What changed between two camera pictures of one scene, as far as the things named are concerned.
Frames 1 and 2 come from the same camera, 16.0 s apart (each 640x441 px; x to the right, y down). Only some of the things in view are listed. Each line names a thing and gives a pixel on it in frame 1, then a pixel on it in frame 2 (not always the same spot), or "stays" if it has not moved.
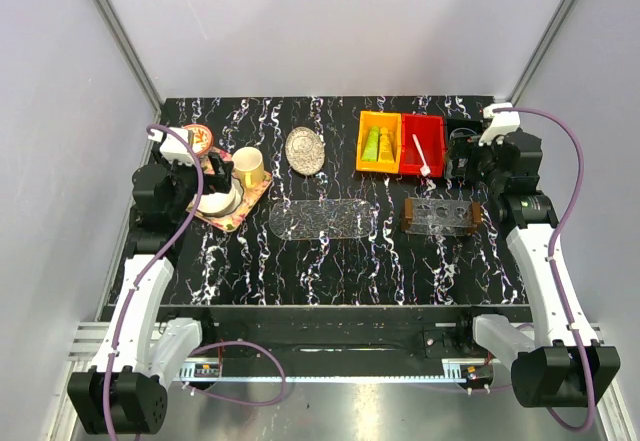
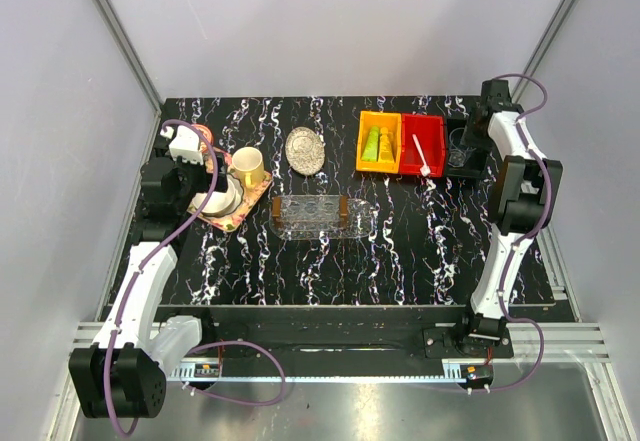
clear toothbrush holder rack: x=440 y=216 → x=311 y=212
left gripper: x=219 y=181 stays
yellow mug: x=248 y=162 stays
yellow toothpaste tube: x=386 y=154 stays
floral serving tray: x=250 y=197 stays
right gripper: x=475 y=152 → x=483 y=146
